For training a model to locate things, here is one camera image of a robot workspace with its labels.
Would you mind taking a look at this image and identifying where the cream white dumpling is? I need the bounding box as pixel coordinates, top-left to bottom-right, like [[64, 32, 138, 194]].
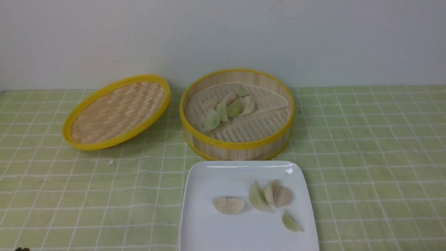
[[263, 180, 280, 205]]

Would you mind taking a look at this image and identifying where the small green dumpling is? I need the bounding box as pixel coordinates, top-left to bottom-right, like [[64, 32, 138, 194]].
[[281, 210, 303, 232]]

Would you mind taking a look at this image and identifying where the green dumpling on plate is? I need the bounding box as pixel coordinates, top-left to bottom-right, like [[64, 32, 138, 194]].
[[248, 180, 272, 212]]

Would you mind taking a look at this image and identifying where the white square plate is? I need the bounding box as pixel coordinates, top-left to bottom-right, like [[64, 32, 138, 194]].
[[178, 160, 319, 251]]

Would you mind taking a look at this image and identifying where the pink dumpling on plate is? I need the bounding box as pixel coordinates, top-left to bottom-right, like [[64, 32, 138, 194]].
[[273, 185, 293, 208]]

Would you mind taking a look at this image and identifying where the green dumpling front left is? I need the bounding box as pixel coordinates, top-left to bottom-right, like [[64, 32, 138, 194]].
[[203, 109, 220, 132]]

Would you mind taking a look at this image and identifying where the green dumpling centre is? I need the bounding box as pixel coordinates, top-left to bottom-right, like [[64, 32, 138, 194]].
[[216, 100, 230, 123]]

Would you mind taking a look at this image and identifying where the green dumpling middle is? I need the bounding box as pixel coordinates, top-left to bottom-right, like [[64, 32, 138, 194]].
[[226, 99, 243, 117]]

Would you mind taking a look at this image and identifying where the yellow-rimmed bamboo steamer basket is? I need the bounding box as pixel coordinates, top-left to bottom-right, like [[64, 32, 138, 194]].
[[179, 69, 295, 160]]

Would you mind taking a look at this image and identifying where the pinkish dumpling at back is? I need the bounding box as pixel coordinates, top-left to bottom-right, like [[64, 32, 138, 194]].
[[221, 92, 237, 105]]

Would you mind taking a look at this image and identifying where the green dumpling at back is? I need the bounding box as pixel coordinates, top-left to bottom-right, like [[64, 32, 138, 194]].
[[233, 87, 249, 97]]

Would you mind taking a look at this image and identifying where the white steamer liner paper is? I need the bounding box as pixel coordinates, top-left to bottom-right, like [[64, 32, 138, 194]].
[[183, 82, 290, 143]]

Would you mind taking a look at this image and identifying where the yellow-rimmed bamboo steamer lid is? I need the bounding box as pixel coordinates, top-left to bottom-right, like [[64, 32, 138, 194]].
[[62, 75, 171, 151]]

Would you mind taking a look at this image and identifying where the green checkered tablecloth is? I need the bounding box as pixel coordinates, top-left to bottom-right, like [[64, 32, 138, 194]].
[[0, 86, 446, 251]]

